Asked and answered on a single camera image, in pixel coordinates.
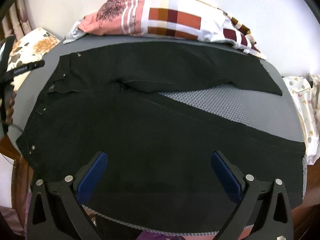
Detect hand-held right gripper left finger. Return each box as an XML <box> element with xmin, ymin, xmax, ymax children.
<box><xmin>26</xmin><ymin>151</ymin><xmax>108</xmax><ymax>240</ymax></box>

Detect pink checked blanket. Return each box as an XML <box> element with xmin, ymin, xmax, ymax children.
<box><xmin>62</xmin><ymin>0</ymin><xmax>268</xmax><ymax>60</ymax></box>

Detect floral pillow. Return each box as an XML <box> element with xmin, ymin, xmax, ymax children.
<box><xmin>6</xmin><ymin>27</ymin><xmax>62</xmax><ymax>128</ymax></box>

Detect black pants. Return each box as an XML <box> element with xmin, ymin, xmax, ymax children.
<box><xmin>15</xmin><ymin>41</ymin><xmax>306</xmax><ymax>230</ymax></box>

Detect purple clothing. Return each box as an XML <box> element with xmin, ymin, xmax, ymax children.
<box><xmin>136</xmin><ymin>231</ymin><xmax>175</xmax><ymax>240</ymax></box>

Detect floral curtain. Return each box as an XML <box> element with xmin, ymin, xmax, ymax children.
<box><xmin>1</xmin><ymin>0</ymin><xmax>32</xmax><ymax>40</ymax></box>

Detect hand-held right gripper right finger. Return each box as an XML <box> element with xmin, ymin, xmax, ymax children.
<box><xmin>211</xmin><ymin>151</ymin><xmax>293</xmax><ymax>240</ymax></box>

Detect wooden bed frame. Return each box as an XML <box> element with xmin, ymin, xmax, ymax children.
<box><xmin>0</xmin><ymin>130</ymin><xmax>34</xmax><ymax>210</ymax></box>

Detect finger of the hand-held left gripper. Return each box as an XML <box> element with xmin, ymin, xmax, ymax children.
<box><xmin>4</xmin><ymin>59</ymin><xmax>46</xmax><ymax>81</ymax></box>

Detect white patterned cloth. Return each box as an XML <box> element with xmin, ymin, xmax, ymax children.
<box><xmin>282</xmin><ymin>72</ymin><xmax>320</xmax><ymax>165</ymax></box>

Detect grey textured mat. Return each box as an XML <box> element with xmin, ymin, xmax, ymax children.
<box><xmin>6</xmin><ymin>36</ymin><xmax>309</xmax><ymax>238</ymax></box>

